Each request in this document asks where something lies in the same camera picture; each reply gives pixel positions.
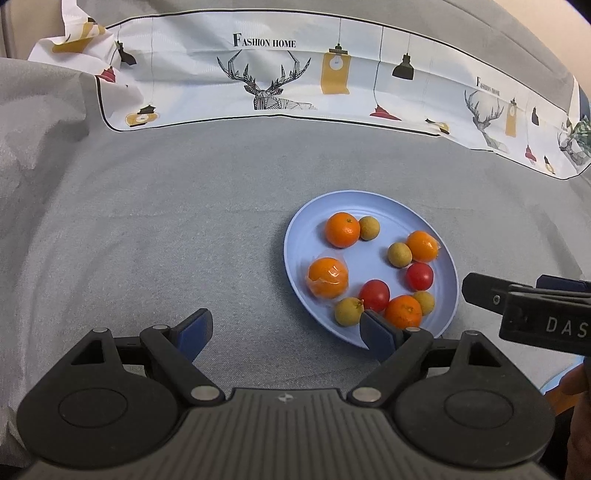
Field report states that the small mandarin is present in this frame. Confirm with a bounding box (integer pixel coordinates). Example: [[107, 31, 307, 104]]
[[385, 294, 424, 329], [325, 211, 361, 248]]

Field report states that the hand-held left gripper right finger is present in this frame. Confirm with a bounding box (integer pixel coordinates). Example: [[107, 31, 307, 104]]
[[346, 310, 504, 407]]

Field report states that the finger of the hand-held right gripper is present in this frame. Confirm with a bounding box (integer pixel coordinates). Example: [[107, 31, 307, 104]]
[[462, 272, 509, 319], [538, 274, 591, 292]]

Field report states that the green checked cloth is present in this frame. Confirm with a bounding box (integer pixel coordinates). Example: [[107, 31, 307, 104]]
[[561, 115, 591, 153]]

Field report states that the person's right hand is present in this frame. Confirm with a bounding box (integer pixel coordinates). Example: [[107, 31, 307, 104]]
[[561, 362, 591, 480]]

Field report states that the red cherry tomato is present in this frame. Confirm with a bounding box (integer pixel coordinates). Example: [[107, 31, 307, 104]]
[[358, 279, 391, 313], [406, 261, 435, 291]]

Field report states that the brown longan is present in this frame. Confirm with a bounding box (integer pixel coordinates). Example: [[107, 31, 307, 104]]
[[387, 242, 413, 268], [334, 296, 365, 326], [358, 216, 381, 241], [412, 290, 436, 316]]

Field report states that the plastic-wrapped orange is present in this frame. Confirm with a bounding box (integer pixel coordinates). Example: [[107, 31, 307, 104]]
[[405, 230, 441, 263], [305, 255, 350, 300]]

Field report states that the light blue plate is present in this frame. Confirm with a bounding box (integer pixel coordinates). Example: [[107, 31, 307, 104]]
[[284, 191, 459, 349]]

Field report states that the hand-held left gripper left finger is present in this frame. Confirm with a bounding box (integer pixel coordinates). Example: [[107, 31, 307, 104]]
[[69, 308, 227, 404]]

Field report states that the white deer-print tablecloth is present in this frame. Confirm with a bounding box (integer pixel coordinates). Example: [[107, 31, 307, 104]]
[[28, 0, 591, 181]]

